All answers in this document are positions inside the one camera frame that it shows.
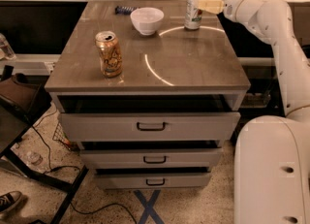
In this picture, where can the blue snack wrapper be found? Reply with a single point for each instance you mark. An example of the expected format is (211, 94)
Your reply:
(121, 10)

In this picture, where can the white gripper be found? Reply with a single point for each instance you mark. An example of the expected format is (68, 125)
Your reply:
(231, 8)

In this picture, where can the middle grey drawer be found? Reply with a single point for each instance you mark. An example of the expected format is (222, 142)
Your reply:
(151, 158)

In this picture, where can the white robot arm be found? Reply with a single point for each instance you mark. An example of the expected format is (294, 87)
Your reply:
(272, 153)

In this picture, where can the white ceramic bowl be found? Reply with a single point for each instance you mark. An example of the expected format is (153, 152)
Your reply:
(147, 20)

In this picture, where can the grey drawer cabinet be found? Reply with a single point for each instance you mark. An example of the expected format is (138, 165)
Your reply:
(173, 71)

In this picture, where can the brown bag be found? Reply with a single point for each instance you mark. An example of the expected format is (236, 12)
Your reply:
(24, 100)

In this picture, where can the black canvas sneaker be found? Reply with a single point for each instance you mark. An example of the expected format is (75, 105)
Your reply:
(9, 201)

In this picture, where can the wire mesh basket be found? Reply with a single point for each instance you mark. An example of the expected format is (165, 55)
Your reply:
(60, 137)

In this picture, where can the grey drawer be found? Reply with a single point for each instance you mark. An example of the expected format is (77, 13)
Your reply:
(151, 158)
(147, 181)
(143, 127)

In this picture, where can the bottom grey drawer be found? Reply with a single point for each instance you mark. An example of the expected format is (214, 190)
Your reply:
(147, 181)

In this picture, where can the clear plastic bottle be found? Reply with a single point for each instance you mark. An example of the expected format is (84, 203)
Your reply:
(34, 158)

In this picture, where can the black side desk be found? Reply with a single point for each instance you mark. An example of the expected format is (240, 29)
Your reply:
(12, 128)

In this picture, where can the orange gold soda can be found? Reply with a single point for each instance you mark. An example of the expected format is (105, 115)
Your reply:
(110, 54)

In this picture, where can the top grey drawer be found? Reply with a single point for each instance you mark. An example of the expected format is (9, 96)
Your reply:
(143, 127)

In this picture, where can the green white 7up can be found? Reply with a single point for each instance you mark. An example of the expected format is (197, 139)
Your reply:
(193, 15)

